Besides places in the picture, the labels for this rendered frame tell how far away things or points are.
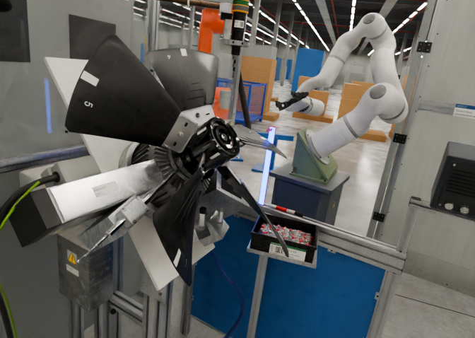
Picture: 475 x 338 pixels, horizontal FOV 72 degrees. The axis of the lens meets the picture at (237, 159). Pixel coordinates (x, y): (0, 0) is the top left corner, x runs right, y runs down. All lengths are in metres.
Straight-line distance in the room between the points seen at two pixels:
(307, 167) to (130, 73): 1.00
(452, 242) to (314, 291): 1.57
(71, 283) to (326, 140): 1.13
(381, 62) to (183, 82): 0.94
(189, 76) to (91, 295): 0.73
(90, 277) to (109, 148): 0.40
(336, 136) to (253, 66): 7.63
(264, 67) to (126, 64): 8.25
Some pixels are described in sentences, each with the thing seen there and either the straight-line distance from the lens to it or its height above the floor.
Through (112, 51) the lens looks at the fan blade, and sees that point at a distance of 0.77.
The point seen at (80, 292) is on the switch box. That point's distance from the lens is 1.19.
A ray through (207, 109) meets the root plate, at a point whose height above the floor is 1.27.
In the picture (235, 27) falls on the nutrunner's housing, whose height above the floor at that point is 1.50.
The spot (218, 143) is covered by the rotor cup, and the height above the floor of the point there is 1.21.
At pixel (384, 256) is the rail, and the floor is 0.83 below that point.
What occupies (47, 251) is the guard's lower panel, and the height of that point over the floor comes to 0.58.
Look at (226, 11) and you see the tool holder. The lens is 0.92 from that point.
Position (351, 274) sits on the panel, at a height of 0.70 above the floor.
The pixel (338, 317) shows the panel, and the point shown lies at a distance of 1.48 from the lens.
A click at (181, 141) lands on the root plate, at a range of 0.84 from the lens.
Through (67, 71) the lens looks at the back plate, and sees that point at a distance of 1.06.
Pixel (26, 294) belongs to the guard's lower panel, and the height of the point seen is 0.43.
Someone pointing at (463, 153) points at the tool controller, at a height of 1.24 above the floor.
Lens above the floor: 1.41
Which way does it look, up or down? 17 degrees down
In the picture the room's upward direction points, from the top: 7 degrees clockwise
